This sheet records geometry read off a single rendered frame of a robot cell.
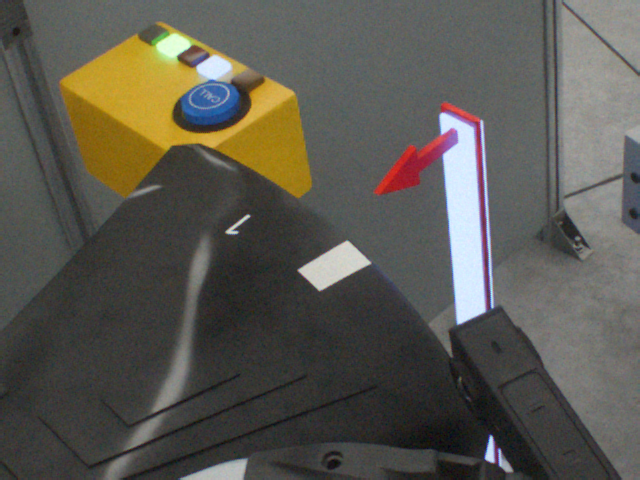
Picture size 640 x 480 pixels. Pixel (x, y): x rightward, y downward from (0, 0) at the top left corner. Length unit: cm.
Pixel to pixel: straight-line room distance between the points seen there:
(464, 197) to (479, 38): 122
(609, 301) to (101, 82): 141
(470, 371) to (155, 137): 41
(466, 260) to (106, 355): 24
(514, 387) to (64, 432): 19
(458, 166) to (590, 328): 151
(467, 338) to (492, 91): 146
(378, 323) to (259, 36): 100
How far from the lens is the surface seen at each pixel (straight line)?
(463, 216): 70
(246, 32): 154
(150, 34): 97
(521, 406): 50
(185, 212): 63
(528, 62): 202
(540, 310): 220
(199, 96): 89
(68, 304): 60
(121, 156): 93
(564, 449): 49
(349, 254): 61
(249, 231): 62
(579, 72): 271
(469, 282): 73
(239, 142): 87
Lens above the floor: 159
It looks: 42 degrees down
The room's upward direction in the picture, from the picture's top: 10 degrees counter-clockwise
